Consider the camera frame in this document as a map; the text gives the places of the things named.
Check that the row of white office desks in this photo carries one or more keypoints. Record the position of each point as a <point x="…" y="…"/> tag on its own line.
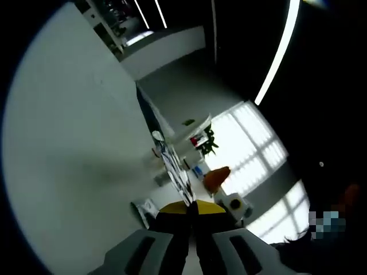
<point x="106" y="31"/>

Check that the long curved ceiling light strip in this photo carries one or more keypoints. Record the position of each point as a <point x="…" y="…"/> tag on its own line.
<point x="260" y="97"/>

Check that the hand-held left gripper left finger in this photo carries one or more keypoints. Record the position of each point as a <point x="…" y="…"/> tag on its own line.
<point x="172" y="229"/>

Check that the small clear skincare sachet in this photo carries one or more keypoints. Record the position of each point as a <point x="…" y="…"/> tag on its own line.
<point x="144" y="210"/>

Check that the white skincare bottle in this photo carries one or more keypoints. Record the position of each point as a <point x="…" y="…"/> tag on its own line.
<point x="198" y="140"/>

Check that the potted green plant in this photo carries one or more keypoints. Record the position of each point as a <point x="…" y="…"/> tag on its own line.
<point x="209" y="146"/>

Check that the dark cloth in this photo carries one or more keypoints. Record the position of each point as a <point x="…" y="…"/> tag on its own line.
<point x="301" y="257"/>

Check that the orange lumpy object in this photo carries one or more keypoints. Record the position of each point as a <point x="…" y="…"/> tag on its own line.
<point x="216" y="177"/>

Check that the small blue box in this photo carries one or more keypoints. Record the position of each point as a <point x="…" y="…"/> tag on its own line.
<point x="198" y="172"/>

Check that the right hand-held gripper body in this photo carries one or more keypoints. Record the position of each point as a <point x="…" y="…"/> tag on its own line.
<point x="235" y="204"/>

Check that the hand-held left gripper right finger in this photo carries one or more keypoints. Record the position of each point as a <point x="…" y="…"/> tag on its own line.
<point x="212" y="235"/>

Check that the straight ceiling light strip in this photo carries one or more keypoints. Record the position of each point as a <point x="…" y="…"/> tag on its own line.
<point x="143" y="17"/>
<point x="162" y="17"/>

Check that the silver green skincare pouch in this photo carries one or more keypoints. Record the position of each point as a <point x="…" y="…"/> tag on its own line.
<point x="175" y="172"/>

